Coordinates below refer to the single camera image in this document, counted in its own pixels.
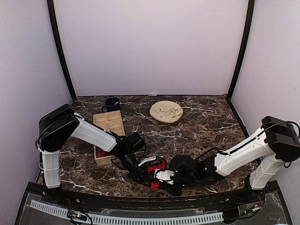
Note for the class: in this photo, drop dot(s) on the black left frame post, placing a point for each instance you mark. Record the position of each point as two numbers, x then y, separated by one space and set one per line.
59 49

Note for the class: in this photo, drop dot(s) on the red santa sock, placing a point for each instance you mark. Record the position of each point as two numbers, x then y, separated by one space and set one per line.
102 154

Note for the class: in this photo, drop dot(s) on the dark blue mug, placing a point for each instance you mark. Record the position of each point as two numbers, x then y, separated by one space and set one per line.
111 104

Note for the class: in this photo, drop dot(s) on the black right frame post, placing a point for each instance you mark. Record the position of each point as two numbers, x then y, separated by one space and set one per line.
242 51

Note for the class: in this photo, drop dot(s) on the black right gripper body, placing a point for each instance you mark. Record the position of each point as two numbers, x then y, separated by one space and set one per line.
191 179

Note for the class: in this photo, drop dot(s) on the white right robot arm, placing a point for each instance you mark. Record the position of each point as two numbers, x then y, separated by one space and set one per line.
276 142

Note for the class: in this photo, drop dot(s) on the black frame post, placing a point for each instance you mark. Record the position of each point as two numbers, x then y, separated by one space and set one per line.
242 51
59 49

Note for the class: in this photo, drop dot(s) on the round beige woven mat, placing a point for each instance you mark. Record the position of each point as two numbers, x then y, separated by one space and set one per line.
166 111

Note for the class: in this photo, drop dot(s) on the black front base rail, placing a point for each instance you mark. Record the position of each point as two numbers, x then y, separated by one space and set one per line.
91 201

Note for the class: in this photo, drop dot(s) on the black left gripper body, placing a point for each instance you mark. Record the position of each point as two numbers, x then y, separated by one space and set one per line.
132 174

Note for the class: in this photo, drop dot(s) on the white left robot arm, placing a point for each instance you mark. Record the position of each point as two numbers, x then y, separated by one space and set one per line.
56 127

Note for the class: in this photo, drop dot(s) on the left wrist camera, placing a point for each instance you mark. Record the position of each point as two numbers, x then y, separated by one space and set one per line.
135 141

